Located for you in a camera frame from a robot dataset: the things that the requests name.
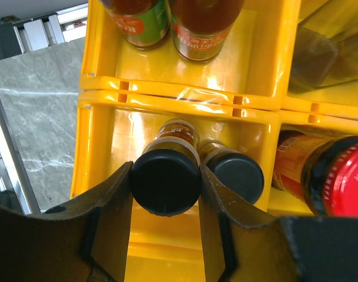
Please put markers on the black-cap spice shaker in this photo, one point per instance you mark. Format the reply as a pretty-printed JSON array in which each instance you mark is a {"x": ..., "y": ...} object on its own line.
[
  {"x": 234, "y": 169},
  {"x": 165, "y": 179}
]

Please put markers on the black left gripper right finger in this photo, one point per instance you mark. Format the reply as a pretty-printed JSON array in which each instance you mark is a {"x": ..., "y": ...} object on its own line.
[{"x": 243, "y": 243}]

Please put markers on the black-cap spice shaker back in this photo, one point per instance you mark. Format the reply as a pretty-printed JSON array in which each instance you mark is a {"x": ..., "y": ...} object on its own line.
[{"x": 165, "y": 179}]

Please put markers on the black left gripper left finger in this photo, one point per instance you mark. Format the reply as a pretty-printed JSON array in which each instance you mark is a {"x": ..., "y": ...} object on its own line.
[{"x": 84, "y": 239}]

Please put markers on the green-label sauce bottle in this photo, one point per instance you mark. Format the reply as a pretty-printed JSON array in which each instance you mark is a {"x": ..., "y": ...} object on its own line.
[
  {"x": 143, "y": 23},
  {"x": 200, "y": 28}
]

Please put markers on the black-cap spice shaker front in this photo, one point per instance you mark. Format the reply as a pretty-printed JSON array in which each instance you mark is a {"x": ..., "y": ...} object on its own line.
[{"x": 234, "y": 169}]

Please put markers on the red-lid sauce jar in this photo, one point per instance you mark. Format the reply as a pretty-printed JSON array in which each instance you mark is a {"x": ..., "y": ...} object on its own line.
[{"x": 320, "y": 171}]

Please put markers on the yellow compartment bin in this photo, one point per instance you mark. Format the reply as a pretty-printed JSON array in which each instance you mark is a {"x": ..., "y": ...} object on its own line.
[{"x": 240, "y": 97}]

